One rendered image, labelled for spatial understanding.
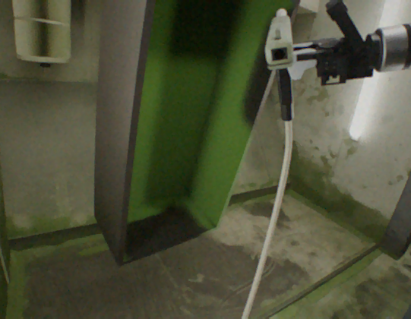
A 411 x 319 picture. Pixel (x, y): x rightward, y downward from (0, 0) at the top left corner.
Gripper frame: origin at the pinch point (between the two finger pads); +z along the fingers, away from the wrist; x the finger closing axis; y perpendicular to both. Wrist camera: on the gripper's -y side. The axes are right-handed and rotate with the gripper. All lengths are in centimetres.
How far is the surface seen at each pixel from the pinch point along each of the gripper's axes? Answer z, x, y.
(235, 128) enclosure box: 25, 50, 48
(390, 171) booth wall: -83, 125, 147
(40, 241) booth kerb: 163, 9, 97
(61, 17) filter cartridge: 127, 91, -20
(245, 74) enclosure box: 17, 58, 24
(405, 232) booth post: -92, 91, 185
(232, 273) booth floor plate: 41, 28, 148
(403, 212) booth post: -90, 101, 172
